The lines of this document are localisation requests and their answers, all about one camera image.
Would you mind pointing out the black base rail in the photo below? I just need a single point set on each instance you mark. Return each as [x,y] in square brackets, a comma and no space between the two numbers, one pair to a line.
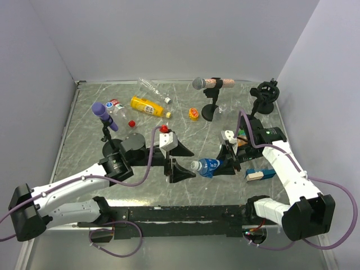
[167,221]

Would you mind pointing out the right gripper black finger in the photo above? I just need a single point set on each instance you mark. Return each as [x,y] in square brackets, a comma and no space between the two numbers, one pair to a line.
[226,152]
[227,168]

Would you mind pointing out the clear bottle green-print white cap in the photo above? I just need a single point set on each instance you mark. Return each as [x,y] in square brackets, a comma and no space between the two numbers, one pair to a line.
[222,109]

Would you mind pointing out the yellow lemon drink bottle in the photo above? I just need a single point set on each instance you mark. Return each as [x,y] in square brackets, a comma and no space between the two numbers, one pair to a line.
[149,107]

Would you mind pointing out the black microphone stand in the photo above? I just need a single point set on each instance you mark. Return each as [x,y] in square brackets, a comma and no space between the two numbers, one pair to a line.
[207,111]

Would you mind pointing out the black clamp stand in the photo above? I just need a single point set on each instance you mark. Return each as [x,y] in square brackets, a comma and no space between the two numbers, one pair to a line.
[255,104]
[269,93]

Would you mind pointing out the blue beige toy brick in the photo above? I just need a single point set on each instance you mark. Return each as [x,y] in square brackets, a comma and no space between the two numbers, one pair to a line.
[259,174]

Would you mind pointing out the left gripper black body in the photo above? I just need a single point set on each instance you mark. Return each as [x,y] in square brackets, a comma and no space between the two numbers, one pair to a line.
[159,158]

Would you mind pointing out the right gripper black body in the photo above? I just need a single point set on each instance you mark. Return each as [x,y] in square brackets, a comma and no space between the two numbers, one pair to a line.
[247,153]

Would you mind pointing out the silver head microphone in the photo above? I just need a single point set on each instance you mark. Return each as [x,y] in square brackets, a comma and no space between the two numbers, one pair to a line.
[200,83]

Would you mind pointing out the small red bottle cap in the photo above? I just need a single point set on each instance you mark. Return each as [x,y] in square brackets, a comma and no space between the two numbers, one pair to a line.
[132,124]

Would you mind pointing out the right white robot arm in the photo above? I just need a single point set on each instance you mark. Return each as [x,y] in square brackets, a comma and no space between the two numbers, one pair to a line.
[308,213]

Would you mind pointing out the purple microphone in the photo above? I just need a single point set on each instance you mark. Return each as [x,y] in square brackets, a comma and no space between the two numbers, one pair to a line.
[100,111]

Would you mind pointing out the blue label clear bottle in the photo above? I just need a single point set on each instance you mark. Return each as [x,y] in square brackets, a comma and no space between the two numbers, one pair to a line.
[206,167]

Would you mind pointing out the black clamp stand rear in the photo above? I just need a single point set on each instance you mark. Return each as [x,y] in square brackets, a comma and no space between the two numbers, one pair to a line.
[269,93]

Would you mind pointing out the blue white loose cap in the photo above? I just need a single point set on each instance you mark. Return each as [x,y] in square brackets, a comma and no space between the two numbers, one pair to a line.
[109,106]

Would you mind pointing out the yellow orange toy block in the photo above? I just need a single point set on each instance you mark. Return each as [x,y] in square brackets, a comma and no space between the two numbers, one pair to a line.
[193,114]

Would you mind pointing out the orange bottle red cap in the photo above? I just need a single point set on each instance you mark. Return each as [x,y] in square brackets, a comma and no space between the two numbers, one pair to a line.
[242,140]

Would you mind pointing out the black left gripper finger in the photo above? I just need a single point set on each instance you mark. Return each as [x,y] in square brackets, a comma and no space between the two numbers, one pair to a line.
[178,173]
[177,148]

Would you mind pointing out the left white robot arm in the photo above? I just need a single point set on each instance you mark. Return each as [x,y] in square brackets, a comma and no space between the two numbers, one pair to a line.
[34,210]

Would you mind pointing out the black clamp stand front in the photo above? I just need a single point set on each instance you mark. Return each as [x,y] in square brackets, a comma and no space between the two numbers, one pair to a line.
[255,104]

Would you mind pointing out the red label clear bottle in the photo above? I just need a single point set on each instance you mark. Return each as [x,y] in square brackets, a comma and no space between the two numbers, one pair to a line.
[121,116]

